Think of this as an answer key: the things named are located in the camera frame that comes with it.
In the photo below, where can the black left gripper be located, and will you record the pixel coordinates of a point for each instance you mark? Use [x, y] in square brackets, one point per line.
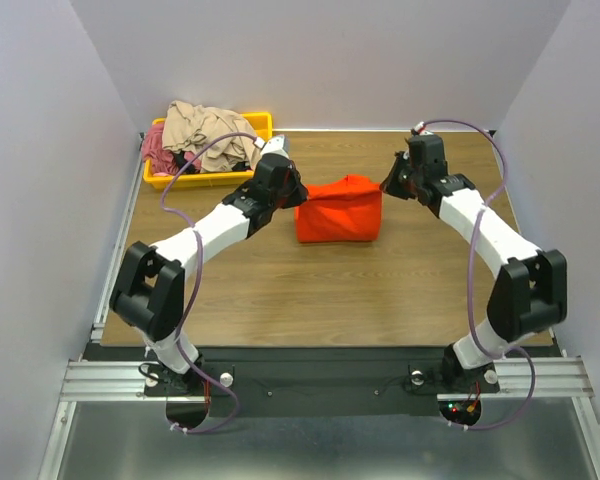
[290, 189]

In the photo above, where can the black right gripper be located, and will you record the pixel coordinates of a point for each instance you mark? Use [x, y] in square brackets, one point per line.
[397, 177]

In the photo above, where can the orange t shirt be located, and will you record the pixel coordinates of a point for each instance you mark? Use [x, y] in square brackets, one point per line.
[348, 210]

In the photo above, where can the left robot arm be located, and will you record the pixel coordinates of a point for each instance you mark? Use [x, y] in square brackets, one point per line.
[149, 291]

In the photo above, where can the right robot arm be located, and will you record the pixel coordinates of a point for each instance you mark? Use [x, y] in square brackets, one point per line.
[529, 293]

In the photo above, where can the yellow plastic bin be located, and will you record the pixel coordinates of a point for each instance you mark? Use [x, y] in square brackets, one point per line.
[261, 122]

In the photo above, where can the black garment in bin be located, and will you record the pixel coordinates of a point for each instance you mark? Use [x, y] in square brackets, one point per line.
[187, 162]

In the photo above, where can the beige t shirt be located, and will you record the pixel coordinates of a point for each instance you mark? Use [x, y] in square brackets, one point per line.
[190, 128]

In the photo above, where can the pink t shirt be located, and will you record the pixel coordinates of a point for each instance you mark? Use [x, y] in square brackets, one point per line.
[161, 158]

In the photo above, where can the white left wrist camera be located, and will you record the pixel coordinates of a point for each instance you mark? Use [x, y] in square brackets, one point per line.
[278, 144]

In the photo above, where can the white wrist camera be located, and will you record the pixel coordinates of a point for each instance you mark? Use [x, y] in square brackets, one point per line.
[278, 144]
[420, 129]

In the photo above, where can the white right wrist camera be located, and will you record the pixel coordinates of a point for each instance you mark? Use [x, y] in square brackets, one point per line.
[420, 129]

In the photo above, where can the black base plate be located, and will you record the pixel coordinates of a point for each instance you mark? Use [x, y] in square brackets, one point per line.
[271, 382]

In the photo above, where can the aluminium frame rail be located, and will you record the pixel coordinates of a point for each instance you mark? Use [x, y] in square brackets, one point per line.
[65, 411]

